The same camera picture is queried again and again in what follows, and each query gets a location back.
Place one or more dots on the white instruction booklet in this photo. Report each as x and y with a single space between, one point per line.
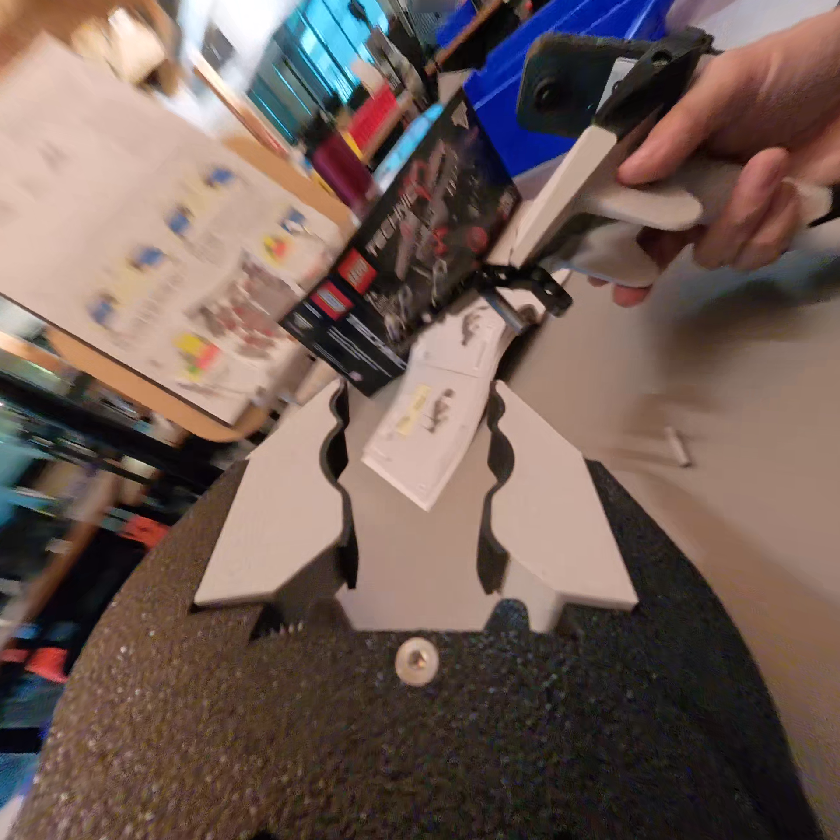
426 420

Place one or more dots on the blue plastic bin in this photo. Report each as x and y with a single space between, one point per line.
525 79

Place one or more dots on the person's right hand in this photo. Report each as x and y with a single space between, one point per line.
754 111

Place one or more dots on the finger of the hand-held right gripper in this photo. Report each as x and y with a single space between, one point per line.
564 197
610 259

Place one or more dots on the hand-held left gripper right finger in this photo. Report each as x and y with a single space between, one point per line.
558 531

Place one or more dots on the black toy brick box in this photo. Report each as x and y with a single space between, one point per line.
420 249

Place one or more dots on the black toy brick assembly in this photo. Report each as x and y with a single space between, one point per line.
535 285

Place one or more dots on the small grey toy pin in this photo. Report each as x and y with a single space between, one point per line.
677 447

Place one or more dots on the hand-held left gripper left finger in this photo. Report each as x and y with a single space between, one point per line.
275 518

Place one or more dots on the dark red container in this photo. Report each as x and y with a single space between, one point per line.
344 167

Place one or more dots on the printed instruction sheet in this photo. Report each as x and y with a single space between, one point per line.
131 216

